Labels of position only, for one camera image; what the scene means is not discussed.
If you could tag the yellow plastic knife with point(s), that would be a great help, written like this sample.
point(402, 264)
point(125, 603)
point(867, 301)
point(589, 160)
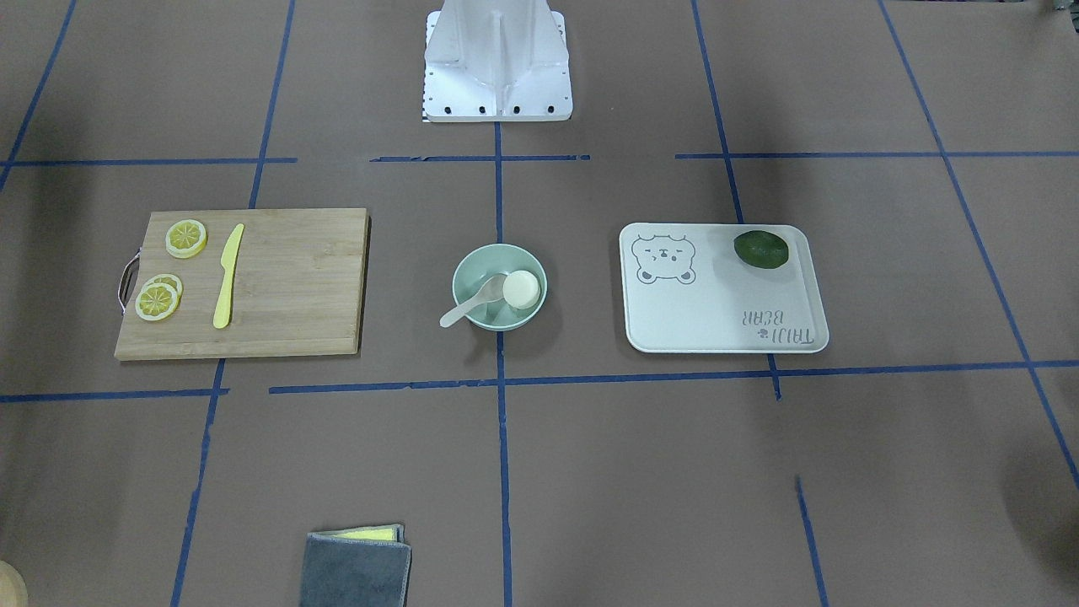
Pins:
point(228, 261)

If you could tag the white steamed bun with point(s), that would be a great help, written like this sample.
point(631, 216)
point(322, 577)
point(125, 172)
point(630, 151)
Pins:
point(521, 289)

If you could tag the lemon slice top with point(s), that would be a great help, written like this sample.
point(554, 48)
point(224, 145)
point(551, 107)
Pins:
point(186, 238)

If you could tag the white ceramic spoon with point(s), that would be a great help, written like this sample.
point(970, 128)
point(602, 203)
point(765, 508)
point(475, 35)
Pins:
point(490, 292)

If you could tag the white bear tray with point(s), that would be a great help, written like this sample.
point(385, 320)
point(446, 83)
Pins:
point(685, 290)

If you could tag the bamboo cutting board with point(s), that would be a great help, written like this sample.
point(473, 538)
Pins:
point(298, 287)

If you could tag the yellow sponge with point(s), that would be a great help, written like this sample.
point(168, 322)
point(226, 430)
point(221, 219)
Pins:
point(387, 533)

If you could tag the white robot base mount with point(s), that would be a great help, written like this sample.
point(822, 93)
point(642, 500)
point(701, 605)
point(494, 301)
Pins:
point(496, 61)

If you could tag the light green bowl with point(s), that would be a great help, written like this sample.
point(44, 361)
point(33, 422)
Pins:
point(485, 262)

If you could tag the lemon slice behind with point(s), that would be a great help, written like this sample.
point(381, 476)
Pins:
point(168, 279)

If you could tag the wooden stand base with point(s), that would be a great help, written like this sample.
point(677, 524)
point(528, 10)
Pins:
point(13, 590)

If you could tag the grey folded cloth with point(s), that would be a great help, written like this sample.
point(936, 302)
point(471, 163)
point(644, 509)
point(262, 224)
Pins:
point(340, 572)

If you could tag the green avocado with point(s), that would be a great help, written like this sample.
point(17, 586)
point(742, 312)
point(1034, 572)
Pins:
point(762, 249)

